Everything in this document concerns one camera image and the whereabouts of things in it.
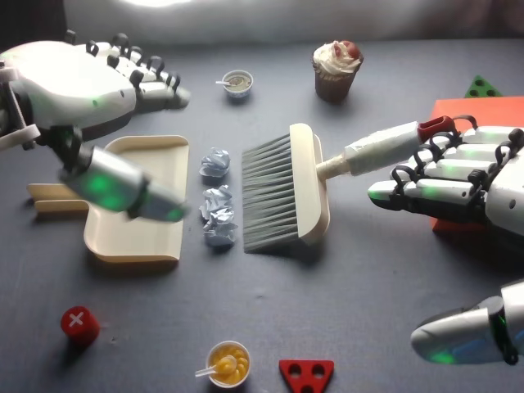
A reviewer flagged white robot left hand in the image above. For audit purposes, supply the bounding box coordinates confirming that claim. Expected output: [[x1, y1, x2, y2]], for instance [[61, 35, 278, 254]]
[[0, 29, 192, 224]]

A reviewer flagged small soup cup with spoon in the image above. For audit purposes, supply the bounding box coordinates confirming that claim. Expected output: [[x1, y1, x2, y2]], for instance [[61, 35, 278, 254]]
[[215, 70, 255, 102]]

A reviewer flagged toy cupcake with white frosting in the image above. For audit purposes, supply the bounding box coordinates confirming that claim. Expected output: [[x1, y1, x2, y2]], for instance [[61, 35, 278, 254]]
[[311, 39, 364, 102]]

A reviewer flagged red triangle block with holes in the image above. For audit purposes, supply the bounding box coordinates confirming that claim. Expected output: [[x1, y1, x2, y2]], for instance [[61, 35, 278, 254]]
[[278, 359, 335, 393]]

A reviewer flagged grey table cloth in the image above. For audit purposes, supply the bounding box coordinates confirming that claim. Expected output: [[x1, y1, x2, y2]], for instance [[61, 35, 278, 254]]
[[0, 34, 524, 393]]

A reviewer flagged orange box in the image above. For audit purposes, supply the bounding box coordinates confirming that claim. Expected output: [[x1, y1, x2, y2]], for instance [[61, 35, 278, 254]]
[[431, 96, 524, 237]]

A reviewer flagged white cloth backdrop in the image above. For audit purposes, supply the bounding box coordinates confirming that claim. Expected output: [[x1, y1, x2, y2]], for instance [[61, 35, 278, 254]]
[[63, 0, 524, 46]]

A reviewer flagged cream plastic dustpan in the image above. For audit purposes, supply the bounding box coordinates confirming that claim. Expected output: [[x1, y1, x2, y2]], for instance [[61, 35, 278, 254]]
[[26, 134, 191, 263]]

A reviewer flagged small corn cup with spoon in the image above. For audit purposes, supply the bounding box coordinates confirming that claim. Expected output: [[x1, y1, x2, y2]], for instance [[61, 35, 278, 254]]
[[195, 341, 251, 388]]

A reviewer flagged red cylinder block white cross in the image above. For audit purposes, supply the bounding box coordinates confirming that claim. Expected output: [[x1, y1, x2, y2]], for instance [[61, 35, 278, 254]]
[[60, 305, 101, 342]]

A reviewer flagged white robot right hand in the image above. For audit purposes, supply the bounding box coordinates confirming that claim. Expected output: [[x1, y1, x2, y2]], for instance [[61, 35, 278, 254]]
[[367, 115, 524, 365]]

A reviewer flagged green triangle block with holes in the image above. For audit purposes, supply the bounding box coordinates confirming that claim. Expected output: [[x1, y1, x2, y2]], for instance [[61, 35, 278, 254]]
[[464, 75, 504, 98]]

